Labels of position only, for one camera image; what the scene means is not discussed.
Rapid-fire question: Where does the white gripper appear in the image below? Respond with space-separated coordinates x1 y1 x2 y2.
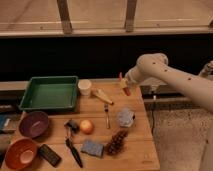
120 67 141 89

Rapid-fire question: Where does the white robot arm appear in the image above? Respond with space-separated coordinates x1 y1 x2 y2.
119 53 213 171

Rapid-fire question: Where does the white paper cup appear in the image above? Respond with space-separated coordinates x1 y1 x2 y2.
78 79 92 96

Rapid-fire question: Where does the wooden spatula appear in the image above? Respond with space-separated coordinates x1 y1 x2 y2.
92 89 114 105

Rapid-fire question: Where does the metal fork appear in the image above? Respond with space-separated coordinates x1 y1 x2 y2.
104 104 110 129

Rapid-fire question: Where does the crumpled clear plastic container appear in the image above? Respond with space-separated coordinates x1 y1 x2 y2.
117 108 135 127

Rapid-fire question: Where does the wooden cutting board table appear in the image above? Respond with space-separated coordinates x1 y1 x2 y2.
0 78 161 171

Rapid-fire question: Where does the orange apple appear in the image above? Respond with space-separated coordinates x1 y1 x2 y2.
80 120 94 134

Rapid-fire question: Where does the brown pine cone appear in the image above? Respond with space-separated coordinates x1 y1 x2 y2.
105 130 128 156

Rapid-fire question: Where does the small dark toy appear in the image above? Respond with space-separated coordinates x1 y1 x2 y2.
65 119 79 138

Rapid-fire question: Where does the blue sponge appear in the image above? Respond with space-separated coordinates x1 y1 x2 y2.
81 139 104 158

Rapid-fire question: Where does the green plastic tray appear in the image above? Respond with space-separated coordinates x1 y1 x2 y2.
19 76 78 111

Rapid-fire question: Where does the purple bowl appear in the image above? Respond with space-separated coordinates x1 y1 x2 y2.
19 111 49 138

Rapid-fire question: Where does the black remote control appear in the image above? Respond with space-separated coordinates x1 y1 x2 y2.
38 144 61 167

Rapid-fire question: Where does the orange bowl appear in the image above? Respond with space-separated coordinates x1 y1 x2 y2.
5 138 38 171

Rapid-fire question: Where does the black handled knife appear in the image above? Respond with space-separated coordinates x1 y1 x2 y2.
65 138 83 168

